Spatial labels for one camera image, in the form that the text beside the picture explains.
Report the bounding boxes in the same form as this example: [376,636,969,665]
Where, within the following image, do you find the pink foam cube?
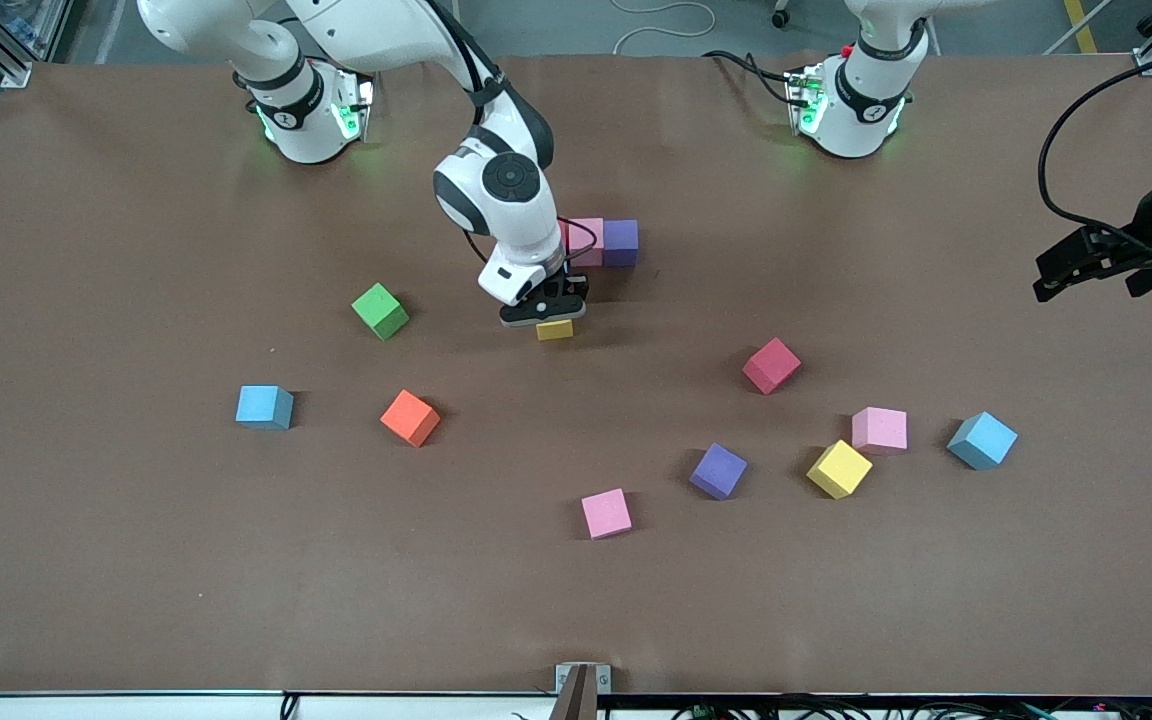
[851,406,909,456]
[580,488,634,541]
[568,217,605,268]

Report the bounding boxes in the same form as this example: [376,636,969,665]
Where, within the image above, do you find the purple foam cube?
[688,442,749,501]
[602,219,640,268]

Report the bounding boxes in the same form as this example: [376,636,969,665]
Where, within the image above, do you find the green foam cube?
[351,283,411,342]

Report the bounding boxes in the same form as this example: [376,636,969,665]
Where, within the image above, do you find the orange foam cube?
[379,389,442,448]

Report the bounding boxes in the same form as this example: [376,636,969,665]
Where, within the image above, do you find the light blue foam cube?
[946,411,1019,472]
[235,385,295,432]

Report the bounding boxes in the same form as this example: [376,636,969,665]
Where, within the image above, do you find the red foam cube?
[742,337,803,396]

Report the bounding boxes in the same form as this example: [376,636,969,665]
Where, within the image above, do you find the brown table cover sheet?
[0,52,1152,698]

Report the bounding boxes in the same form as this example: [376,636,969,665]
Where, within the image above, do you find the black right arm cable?
[556,215,601,263]

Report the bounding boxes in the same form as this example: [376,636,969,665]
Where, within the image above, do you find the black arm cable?
[556,215,601,263]
[1036,40,1152,251]

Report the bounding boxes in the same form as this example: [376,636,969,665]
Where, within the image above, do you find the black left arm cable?
[1036,40,1152,251]

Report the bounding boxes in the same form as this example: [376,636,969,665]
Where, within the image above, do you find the black left base cable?
[701,48,799,106]

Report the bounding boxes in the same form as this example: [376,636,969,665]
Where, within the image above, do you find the white floor cable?
[611,0,719,56]

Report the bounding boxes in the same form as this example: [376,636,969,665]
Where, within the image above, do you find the grey metal bracket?
[555,662,613,720]

